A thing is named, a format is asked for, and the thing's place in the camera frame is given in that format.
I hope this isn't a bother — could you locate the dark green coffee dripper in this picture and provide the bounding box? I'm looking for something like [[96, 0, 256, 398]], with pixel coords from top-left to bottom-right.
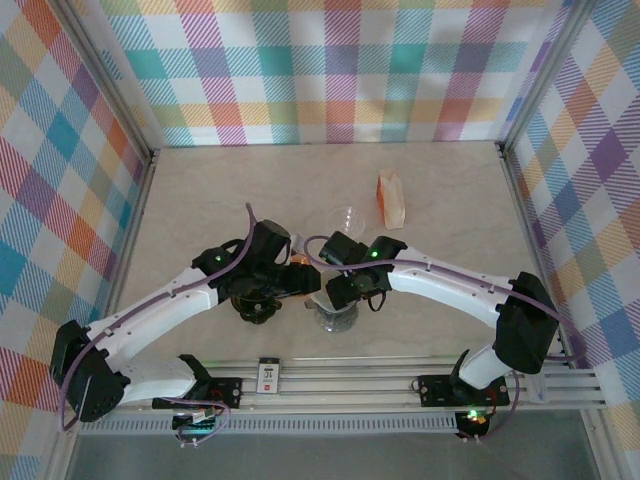
[[228, 287, 282, 326]]

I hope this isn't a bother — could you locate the grey coffee dripper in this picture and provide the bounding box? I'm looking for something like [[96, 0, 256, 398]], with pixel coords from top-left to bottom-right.
[[310, 297, 359, 334]]

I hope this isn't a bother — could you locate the clear plastic coffee dripper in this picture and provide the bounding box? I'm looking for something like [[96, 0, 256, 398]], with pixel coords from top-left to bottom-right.
[[324, 204, 367, 242]]

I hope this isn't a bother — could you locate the orange coffee filter package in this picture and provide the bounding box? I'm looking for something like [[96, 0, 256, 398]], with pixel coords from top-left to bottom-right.
[[375, 168, 408, 230]]

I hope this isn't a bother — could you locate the white label card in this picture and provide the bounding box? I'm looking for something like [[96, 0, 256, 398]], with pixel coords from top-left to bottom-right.
[[256, 355, 281, 396]]

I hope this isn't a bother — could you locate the small circuit board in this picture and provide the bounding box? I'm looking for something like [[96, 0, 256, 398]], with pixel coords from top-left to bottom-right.
[[455, 408, 490, 440], [172, 407, 224, 444]]

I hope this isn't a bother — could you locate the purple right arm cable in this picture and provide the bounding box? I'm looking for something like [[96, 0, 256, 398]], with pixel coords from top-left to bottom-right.
[[303, 234, 581, 364]]

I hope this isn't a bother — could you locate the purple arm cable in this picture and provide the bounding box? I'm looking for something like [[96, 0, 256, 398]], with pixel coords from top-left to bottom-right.
[[303, 234, 581, 364], [57, 202, 259, 434]]

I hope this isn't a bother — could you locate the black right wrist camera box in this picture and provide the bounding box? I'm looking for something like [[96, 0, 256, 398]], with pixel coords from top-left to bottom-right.
[[318, 230, 369, 269]]

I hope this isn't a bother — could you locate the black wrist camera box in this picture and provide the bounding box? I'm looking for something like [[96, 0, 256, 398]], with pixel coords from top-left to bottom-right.
[[247, 219, 304, 266], [318, 230, 369, 269]]

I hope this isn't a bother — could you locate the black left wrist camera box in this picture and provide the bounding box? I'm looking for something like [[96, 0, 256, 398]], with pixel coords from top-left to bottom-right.
[[247, 219, 304, 266]]

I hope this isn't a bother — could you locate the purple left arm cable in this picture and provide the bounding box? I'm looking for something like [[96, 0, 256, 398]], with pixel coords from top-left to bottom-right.
[[57, 202, 259, 434]]

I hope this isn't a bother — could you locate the grey slotted cable duct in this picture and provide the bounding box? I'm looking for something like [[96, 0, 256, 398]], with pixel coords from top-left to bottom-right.
[[74, 417, 464, 437]]

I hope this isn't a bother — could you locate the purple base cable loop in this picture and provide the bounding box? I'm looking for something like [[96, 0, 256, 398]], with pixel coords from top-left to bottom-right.
[[174, 399, 234, 450], [462, 367, 524, 445]]

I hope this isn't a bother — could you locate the aluminium side rail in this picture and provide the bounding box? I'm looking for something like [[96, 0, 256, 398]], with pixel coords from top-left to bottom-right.
[[47, 149, 161, 480], [494, 142, 609, 371]]

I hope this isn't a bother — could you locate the clear plastic bracket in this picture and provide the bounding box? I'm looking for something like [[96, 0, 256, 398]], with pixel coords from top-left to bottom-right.
[[527, 367, 554, 404]]

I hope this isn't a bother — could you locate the aluminium frame post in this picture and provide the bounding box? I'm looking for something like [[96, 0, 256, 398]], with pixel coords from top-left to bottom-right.
[[59, 0, 161, 166], [494, 0, 594, 151]]

